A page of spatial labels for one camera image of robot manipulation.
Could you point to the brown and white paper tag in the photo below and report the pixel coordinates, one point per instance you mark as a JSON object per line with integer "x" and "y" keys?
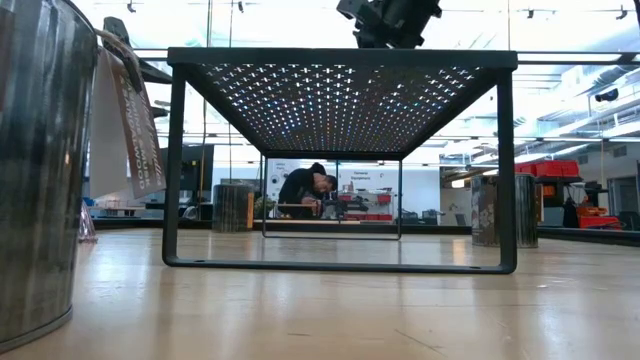
{"x": 142, "y": 140}

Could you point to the silver tin candle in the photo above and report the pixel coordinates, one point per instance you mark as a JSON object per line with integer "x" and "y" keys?
{"x": 230, "y": 207}
{"x": 482, "y": 210}
{"x": 40, "y": 175}

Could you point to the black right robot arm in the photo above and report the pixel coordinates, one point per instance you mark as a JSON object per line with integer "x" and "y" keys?
{"x": 638, "y": 7}

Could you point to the black perforated metal riser shelf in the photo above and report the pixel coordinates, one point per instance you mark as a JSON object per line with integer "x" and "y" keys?
{"x": 340, "y": 57}

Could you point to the person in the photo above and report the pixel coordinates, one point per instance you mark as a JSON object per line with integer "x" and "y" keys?
{"x": 297, "y": 192}

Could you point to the red parts bin rack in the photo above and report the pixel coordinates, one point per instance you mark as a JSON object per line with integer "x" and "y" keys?
{"x": 384, "y": 199}

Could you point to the red storage bins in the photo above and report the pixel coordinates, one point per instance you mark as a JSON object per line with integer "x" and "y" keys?
{"x": 550, "y": 169}

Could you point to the black storage shelf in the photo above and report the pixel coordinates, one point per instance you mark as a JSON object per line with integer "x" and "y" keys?
{"x": 560, "y": 179}

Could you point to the orange storage bin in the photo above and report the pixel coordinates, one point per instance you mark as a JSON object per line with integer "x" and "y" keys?
{"x": 600, "y": 221}

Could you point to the black ceiling camera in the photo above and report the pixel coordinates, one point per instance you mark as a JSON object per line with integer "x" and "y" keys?
{"x": 607, "y": 95}

